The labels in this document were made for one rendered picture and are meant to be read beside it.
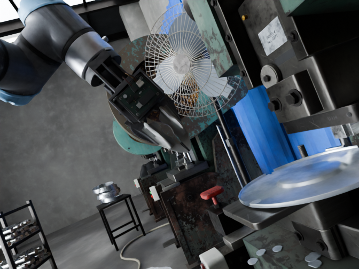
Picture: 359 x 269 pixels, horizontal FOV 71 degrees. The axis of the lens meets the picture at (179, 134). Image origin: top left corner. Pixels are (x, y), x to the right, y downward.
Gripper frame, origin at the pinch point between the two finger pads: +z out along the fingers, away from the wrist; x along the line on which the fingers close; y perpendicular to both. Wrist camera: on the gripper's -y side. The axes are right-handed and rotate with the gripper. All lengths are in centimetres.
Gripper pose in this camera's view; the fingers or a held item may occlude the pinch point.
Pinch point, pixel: (184, 146)
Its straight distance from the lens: 46.0
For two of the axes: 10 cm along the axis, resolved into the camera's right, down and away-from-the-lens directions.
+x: 6.8, -7.2, 1.1
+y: 0.9, -0.6, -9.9
